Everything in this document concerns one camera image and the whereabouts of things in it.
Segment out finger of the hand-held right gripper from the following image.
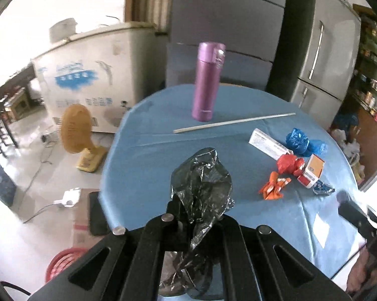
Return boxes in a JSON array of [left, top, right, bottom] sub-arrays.
[[337, 191, 377, 237]]

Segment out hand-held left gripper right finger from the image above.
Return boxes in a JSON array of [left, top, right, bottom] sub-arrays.
[[208, 215, 353, 301]]

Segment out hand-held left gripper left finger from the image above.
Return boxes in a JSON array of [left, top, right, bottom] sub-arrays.
[[27, 199, 193, 301]]

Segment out blue wrapper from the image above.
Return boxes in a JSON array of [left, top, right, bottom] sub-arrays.
[[313, 180, 335, 196]]

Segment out black plastic bag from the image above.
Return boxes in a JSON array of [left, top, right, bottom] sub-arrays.
[[159, 147, 234, 300]]

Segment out orange and white medicine box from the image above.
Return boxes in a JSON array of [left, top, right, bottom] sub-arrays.
[[297, 154, 325, 189]]

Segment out red plastic bag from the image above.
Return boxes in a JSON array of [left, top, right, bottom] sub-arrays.
[[277, 154, 305, 176]]

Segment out red plastic basket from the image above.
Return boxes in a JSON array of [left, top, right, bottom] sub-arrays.
[[45, 247, 89, 284]]

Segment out person's right hand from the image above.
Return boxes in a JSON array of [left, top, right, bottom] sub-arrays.
[[347, 251, 377, 293]]

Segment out orange crumpled wrapper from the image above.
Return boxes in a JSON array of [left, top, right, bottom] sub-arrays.
[[259, 171, 292, 200]]

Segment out white plastic bag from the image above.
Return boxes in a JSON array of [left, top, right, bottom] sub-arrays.
[[331, 128, 361, 164]]

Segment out blue tablecloth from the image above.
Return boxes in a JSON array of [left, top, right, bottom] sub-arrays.
[[100, 84, 366, 292]]

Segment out blue plastic bag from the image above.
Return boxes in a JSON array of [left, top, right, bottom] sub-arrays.
[[286, 128, 313, 157], [308, 138, 327, 157]]

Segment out cardboard box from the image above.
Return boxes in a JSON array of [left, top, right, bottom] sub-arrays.
[[72, 188, 109, 251]]

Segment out large blue sack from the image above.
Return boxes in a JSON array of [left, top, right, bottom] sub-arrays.
[[334, 111, 360, 132]]

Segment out long white carton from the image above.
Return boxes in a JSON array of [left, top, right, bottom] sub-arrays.
[[249, 128, 294, 160]]

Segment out white power strip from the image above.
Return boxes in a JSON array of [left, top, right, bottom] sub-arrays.
[[54, 188, 82, 208]]

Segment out long white stick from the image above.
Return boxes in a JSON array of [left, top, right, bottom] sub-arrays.
[[173, 112, 296, 133]]

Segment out yellow electric fan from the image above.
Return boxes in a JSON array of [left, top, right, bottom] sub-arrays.
[[57, 104, 109, 173]]

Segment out purple thermos bottle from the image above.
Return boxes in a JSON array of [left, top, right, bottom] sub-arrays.
[[192, 42, 226, 122]]

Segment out shelf of packaged goods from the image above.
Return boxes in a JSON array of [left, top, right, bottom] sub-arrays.
[[348, 3, 377, 189]]

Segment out silver refrigerator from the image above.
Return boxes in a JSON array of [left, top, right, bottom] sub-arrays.
[[290, 0, 362, 129]]

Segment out white chest freezer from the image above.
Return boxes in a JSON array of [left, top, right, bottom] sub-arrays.
[[32, 21, 156, 134]]

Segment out blue waste bin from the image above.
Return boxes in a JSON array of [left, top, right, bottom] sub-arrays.
[[0, 163, 17, 207]]

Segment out dark wooden chair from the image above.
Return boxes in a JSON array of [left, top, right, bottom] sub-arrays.
[[0, 110, 18, 157]]

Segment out dark wooden table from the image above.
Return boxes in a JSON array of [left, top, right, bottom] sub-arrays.
[[0, 66, 39, 123]]

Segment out grey stacked cabinet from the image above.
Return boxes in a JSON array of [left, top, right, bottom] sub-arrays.
[[165, 0, 288, 91]]

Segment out white rice cooker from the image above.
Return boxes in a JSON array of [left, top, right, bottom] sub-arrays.
[[49, 18, 78, 43]]

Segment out striped wooden panel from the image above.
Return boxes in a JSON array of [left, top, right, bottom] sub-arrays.
[[124, 0, 172, 32]]

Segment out black cable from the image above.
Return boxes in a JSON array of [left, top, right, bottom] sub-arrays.
[[1, 280, 29, 297]]

